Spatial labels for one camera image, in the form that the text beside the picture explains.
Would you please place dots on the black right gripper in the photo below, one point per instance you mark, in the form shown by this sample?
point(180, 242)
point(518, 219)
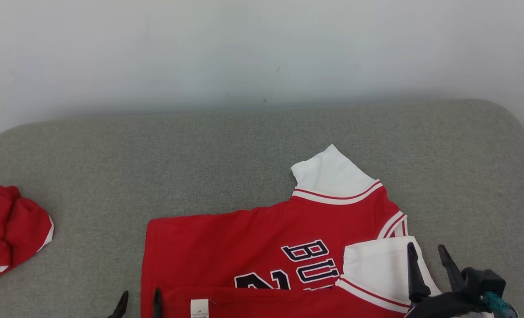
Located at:
point(443, 307)

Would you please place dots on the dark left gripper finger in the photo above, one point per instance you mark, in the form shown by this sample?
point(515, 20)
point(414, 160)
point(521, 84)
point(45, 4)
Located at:
point(119, 307)
point(157, 304)

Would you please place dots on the red basketball jersey white sleeves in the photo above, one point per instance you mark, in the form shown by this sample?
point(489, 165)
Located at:
point(226, 247)

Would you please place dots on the red shorts white trim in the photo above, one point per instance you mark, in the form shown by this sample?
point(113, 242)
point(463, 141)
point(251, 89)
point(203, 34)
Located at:
point(10, 229)

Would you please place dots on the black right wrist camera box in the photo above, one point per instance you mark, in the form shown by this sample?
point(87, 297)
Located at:
point(483, 280)

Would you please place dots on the teal right camera connector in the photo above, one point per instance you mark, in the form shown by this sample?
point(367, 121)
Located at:
point(498, 304)

